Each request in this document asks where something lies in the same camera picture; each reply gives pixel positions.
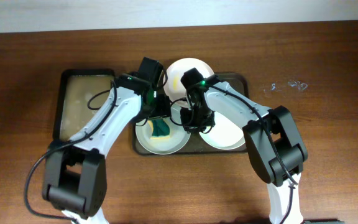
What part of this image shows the green and yellow sponge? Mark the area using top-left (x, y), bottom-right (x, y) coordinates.
top-left (147, 119), bottom-right (170, 139)

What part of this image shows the light grey plate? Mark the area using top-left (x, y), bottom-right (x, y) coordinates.
top-left (132, 118), bottom-right (191, 156)

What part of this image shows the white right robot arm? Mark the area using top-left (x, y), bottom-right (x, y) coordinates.
top-left (180, 68), bottom-right (308, 223)

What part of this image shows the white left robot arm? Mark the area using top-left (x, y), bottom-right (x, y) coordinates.
top-left (42, 74), bottom-right (171, 223)

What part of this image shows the large dark serving tray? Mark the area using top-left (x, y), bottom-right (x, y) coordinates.
top-left (131, 72), bottom-right (250, 156)

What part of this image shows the black water basin tray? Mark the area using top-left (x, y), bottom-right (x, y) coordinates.
top-left (52, 68), bottom-right (114, 141)

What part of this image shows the cream white plate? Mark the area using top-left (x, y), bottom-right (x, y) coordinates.
top-left (200, 112), bottom-right (246, 150)

